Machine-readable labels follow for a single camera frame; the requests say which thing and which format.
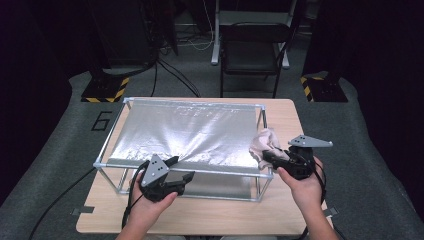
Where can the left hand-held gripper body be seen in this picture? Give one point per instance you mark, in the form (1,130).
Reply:
(155,173)

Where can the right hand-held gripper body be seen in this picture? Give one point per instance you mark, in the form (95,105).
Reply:
(301,163)

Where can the pink textured cloth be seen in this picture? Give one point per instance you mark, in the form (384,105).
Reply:
(265,141)

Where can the silver two-tier fabric rack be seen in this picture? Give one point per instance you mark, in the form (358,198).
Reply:
(166,133)

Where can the person's right hand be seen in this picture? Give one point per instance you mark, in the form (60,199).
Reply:
(306,195)

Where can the person's left hand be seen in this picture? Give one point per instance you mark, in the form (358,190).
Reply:
(146,213)

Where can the grey tape piece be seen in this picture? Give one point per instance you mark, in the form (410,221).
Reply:
(332,211)
(83,210)

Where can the black yellow striped stand base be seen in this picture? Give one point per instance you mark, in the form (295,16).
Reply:
(103,90)
(328,90)

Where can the black folding chair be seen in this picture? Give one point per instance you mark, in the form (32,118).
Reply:
(255,55)

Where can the dark cabinet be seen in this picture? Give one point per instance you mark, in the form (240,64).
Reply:
(126,33)

